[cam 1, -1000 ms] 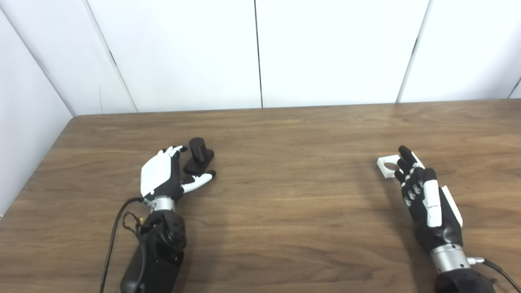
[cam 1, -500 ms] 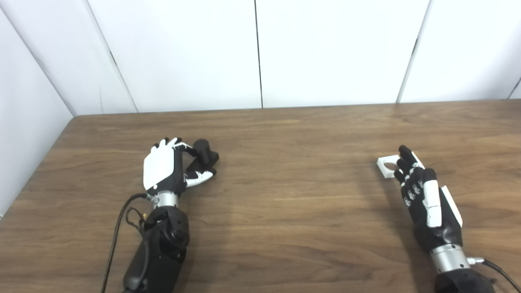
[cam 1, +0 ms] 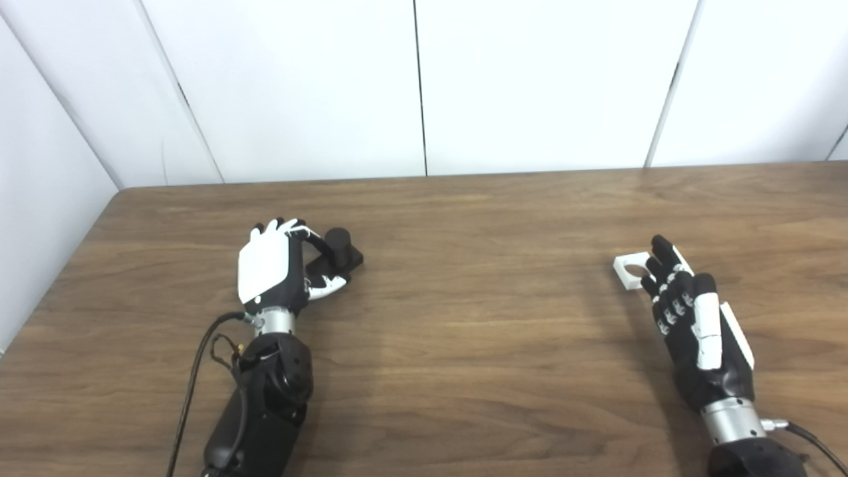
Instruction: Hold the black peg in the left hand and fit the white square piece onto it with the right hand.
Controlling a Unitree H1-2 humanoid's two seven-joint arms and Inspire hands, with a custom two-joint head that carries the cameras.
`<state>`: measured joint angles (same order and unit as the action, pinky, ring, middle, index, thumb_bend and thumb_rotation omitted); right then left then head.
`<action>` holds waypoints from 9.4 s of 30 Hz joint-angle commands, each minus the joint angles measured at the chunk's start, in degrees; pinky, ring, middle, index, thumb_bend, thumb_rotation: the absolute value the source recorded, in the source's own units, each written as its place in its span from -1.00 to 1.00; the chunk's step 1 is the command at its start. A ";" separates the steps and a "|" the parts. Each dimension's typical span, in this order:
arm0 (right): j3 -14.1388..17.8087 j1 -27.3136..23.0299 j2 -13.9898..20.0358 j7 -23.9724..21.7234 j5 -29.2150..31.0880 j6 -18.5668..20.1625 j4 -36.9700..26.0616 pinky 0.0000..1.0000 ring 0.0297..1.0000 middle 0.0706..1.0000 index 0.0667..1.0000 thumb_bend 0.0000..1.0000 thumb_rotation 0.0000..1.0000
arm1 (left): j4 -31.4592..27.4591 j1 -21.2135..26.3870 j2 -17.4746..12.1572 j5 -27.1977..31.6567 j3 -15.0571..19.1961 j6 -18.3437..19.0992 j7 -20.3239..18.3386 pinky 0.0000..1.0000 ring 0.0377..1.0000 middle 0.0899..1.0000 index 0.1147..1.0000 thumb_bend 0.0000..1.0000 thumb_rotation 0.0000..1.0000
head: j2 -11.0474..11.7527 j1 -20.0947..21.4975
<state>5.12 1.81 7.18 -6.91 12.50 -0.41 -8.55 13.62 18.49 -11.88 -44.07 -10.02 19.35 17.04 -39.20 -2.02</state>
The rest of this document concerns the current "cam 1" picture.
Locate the black peg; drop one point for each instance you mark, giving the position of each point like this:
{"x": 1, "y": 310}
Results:
{"x": 341, "y": 248}

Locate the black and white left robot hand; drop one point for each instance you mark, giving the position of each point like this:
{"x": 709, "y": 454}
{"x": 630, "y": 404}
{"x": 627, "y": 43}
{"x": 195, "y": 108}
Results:
{"x": 265, "y": 265}

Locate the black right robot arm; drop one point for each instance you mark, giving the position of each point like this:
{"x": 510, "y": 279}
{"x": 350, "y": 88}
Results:
{"x": 732, "y": 421}

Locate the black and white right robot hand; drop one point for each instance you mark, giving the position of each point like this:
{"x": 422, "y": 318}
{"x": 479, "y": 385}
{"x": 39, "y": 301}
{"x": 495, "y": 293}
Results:
{"x": 719, "y": 381}

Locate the white square piece with hole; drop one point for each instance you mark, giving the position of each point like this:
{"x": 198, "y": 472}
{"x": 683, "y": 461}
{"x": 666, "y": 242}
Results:
{"x": 626, "y": 277}

